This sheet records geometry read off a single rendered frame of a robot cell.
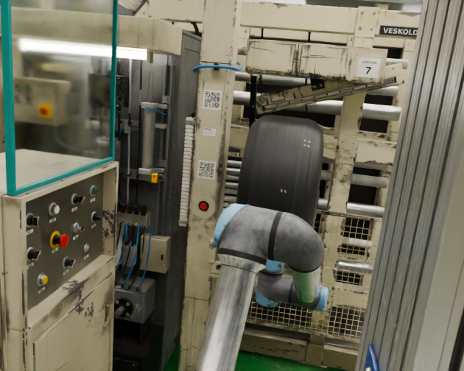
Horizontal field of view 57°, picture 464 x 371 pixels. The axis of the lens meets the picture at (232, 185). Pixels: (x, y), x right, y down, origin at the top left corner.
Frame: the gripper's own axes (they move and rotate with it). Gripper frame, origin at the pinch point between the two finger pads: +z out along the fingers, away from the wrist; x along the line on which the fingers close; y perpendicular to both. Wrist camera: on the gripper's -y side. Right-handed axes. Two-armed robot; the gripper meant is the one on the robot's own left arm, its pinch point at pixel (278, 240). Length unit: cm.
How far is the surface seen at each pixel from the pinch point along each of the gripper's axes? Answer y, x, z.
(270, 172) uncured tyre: 25.7, 5.8, -4.4
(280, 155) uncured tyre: 32.2, 3.0, -1.9
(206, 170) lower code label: 21.7, 34.1, 14.9
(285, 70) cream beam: 69, 8, 35
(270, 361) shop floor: -93, -2, 82
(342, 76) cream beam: 68, -17, 35
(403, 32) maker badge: 96, -44, 63
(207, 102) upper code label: 49, 36, 11
